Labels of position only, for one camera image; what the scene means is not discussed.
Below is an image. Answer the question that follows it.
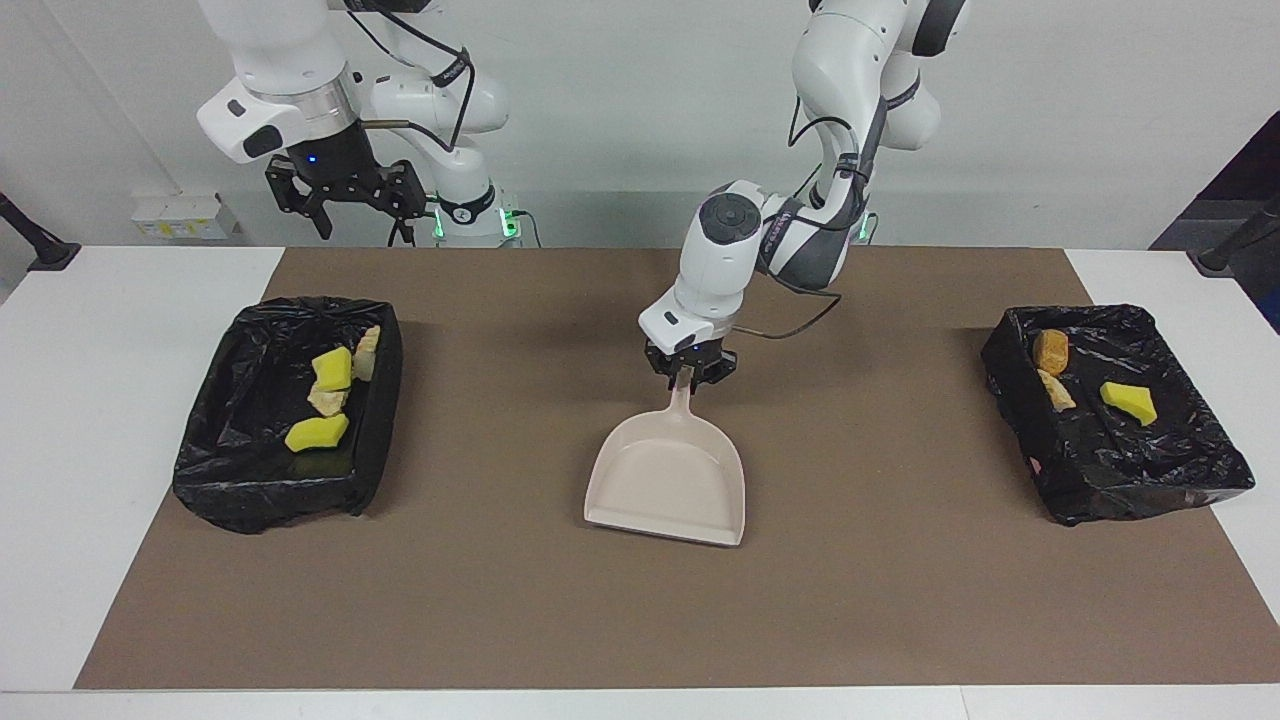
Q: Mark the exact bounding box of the beige plastic dustpan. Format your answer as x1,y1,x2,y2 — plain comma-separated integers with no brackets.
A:
584,370,746,548

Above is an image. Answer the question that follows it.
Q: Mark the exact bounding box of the yellow green scouring sponge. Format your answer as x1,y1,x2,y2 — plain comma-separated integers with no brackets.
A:
312,346,354,392

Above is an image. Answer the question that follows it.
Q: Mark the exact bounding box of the curved yellow sponge piece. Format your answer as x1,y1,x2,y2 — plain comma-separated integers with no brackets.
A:
285,413,351,453

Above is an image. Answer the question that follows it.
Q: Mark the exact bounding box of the small yellow sponge piece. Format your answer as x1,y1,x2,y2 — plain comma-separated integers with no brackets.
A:
1100,381,1158,427

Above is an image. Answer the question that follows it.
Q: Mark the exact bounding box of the black bag lined bin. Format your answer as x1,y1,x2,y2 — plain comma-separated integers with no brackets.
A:
173,295,404,535
980,304,1256,527

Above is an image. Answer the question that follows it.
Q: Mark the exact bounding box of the black stand pole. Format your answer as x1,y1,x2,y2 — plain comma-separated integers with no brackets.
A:
0,192,81,273
1188,195,1280,276

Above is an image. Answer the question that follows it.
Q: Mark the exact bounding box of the brown paper table mat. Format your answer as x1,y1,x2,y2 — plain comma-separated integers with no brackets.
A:
75,247,1280,691

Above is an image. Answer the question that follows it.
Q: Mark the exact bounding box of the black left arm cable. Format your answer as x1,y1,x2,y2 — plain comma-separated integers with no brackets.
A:
740,60,906,341

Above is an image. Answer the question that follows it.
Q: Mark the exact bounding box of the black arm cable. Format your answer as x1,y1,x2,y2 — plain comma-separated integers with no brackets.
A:
340,0,471,156
740,60,906,341

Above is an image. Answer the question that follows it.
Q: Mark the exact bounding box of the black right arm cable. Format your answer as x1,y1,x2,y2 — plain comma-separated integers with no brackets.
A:
340,0,471,156

